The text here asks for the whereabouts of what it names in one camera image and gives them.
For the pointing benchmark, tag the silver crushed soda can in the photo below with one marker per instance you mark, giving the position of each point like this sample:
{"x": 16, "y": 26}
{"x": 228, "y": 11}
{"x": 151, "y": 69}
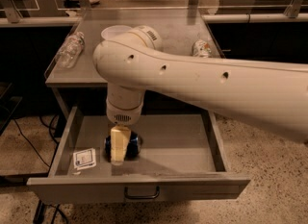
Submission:
{"x": 201, "y": 49}

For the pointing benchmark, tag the grey metal open drawer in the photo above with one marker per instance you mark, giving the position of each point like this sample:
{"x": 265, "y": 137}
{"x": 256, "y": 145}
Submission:
{"x": 182, "y": 154}

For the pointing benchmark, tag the white tag sticker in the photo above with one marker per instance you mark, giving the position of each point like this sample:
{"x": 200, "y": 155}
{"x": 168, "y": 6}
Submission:
{"x": 84, "y": 159}

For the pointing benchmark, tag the white horizontal rail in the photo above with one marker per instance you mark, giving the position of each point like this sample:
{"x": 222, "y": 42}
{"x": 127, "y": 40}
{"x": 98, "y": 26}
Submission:
{"x": 253, "y": 18}

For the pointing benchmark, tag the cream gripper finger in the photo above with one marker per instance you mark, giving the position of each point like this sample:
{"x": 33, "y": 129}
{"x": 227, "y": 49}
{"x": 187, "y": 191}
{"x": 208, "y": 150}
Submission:
{"x": 120, "y": 137}

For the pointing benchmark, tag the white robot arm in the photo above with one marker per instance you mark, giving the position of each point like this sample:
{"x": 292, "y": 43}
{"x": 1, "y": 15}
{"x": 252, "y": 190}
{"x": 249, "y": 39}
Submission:
{"x": 268, "y": 95}

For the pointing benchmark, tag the blue pepsi can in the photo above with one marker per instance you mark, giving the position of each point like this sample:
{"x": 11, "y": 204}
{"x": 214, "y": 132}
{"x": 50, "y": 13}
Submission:
{"x": 133, "y": 147}

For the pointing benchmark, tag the clear plastic water bottle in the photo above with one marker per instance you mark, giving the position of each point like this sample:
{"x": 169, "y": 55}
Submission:
{"x": 70, "y": 50}

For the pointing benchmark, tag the black drawer handle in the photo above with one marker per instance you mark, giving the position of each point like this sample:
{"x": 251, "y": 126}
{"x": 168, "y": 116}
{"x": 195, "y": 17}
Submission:
{"x": 141, "y": 193}

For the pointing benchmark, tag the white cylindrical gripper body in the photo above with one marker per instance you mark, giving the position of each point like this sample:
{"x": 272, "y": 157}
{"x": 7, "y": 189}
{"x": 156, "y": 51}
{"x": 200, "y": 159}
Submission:
{"x": 123, "y": 114}

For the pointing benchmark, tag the white ceramic bowl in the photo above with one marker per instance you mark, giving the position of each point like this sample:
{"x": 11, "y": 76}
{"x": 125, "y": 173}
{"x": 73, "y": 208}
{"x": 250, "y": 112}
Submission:
{"x": 113, "y": 31}

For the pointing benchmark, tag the grey metal counter cabinet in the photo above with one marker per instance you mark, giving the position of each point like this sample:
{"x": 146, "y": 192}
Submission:
{"x": 179, "y": 28}

